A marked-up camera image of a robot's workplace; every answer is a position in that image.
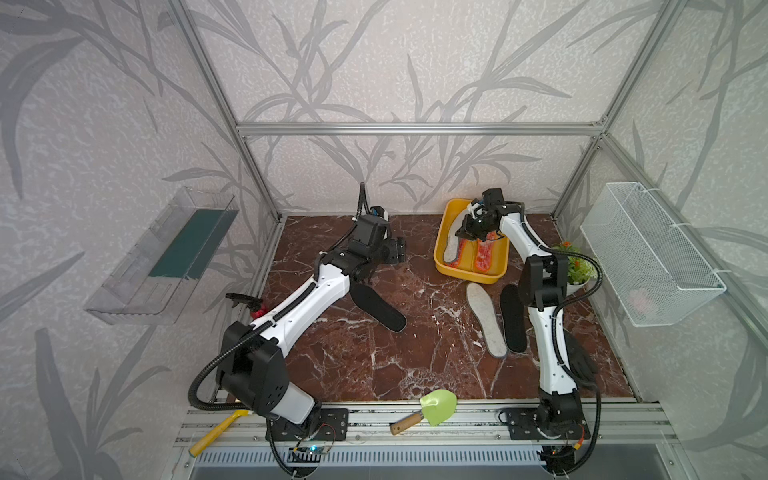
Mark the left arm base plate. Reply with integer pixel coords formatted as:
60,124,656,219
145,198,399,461
266,407,350,442

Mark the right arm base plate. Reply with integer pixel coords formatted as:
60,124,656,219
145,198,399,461
496,407,592,444

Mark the red spray bottle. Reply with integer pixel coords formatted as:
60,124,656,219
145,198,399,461
225,292,268,320

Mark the potted artificial plant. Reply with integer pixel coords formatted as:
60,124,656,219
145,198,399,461
552,241,598,295

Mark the yellow plastic storage box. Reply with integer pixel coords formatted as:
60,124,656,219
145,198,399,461
433,199,510,284

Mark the red insole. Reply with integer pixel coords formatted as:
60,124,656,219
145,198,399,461
474,238,497,274
448,238,472,268

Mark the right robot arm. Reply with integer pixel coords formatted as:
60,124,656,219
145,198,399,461
455,188,598,439

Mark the yellow plastic spatula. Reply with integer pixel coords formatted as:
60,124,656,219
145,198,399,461
188,409,252,458

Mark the grey insole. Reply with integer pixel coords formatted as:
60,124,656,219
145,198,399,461
466,283,508,359
442,209,467,266

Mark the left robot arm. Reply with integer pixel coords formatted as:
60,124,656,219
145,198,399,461
188,187,407,430

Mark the left black insole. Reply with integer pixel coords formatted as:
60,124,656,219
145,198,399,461
350,284,407,332

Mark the green circuit board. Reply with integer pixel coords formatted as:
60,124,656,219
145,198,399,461
289,444,333,464

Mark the green garden trowel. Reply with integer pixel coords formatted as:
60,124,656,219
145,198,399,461
390,389,458,436

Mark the right black insole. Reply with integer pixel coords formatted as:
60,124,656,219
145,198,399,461
500,284,528,354

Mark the white wire basket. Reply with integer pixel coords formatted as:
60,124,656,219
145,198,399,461
581,182,727,328

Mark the clear plastic wall shelf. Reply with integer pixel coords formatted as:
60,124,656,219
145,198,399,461
84,187,239,326

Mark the black insole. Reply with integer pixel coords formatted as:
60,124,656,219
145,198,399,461
500,284,528,354
350,284,407,332

